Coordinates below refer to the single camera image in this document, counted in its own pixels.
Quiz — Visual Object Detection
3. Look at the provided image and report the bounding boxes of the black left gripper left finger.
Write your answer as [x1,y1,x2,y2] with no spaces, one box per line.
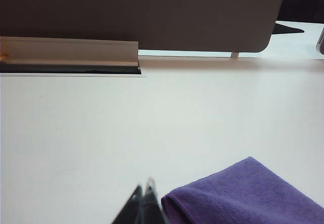
[110,184,144,224]

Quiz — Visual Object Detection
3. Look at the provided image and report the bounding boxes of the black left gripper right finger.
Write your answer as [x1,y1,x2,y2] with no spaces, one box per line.
[141,176,170,224]

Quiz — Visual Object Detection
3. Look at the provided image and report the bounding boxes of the purple microfiber cloth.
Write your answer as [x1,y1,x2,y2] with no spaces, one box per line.
[160,156,324,224]

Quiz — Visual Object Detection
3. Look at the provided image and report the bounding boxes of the brown desk divider panel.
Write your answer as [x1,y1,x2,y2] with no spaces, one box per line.
[0,0,290,53]

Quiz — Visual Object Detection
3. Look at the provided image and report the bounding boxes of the beige cable tray lid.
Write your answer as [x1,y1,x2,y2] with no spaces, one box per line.
[0,36,147,78]

